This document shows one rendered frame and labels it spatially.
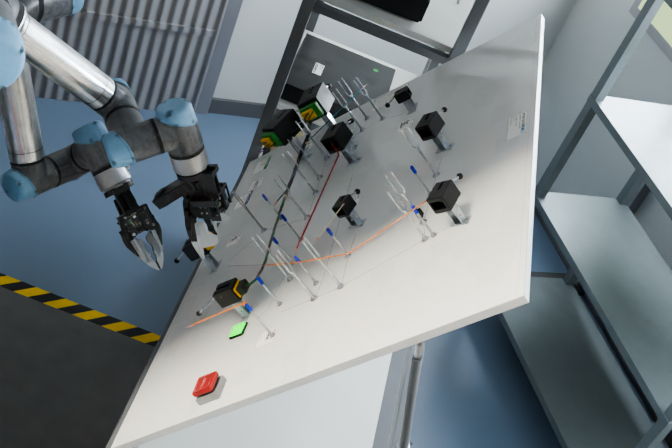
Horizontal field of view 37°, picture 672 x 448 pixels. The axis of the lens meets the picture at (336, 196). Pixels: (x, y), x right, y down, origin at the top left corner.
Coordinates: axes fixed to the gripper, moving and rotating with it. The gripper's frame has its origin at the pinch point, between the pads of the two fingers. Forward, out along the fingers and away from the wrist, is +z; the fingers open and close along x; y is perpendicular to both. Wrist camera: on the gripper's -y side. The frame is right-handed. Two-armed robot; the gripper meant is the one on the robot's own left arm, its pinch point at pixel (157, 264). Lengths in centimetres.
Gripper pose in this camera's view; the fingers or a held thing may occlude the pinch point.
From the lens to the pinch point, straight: 234.5
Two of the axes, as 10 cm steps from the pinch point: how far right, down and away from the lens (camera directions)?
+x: 8.5, -4.5, 2.6
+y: 2.7, -0.4, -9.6
